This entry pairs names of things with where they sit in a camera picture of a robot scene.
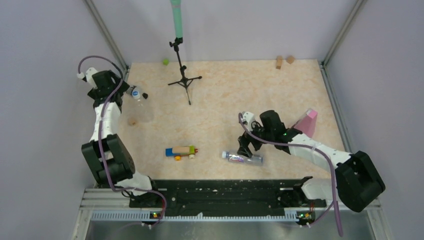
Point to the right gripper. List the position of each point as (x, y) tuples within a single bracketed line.
[(244, 141)]

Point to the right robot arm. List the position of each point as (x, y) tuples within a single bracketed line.
[(354, 179)]

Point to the tall wooden block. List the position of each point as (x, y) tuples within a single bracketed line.
[(279, 62)]

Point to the colourful toy block car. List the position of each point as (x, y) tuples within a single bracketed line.
[(179, 152)]

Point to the wooden cube with cross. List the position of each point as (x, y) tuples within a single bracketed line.
[(132, 121)]

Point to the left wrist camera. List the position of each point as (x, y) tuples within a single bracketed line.
[(88, 75)]

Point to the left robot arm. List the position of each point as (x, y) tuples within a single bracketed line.
[(107, 157)]

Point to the green foam microphone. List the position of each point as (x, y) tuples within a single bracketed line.
[(177, 18)]

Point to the white Ganten bottle cap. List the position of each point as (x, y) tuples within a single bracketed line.
[(225, 154)]

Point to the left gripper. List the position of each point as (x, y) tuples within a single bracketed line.
[(123, 87)]

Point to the clear plastic bottle blue label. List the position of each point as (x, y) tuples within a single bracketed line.
[(138, 107)]

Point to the small wooden cube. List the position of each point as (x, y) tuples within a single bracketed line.
[(290, 59)]

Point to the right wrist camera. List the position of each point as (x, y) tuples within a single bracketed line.
[(247, 119)]

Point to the black tripod stand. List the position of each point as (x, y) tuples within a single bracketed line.
[(184, 81)]

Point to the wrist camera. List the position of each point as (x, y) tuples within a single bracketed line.
[(88, 75), (247, 119)]

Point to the clear plastic bottle white cap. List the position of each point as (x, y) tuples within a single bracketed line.
[(240, 159)]

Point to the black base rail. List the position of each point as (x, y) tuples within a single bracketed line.
[(226, 198)]

